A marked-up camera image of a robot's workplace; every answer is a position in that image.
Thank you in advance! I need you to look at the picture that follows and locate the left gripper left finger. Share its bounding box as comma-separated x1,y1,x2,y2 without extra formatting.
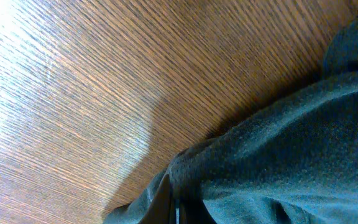
139,174,177,224

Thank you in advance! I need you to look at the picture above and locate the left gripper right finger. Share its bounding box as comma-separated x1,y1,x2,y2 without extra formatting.
179,199,216,224

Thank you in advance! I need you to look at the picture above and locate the dark green t-shirt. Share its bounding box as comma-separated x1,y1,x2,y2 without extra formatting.
105,18,358,223

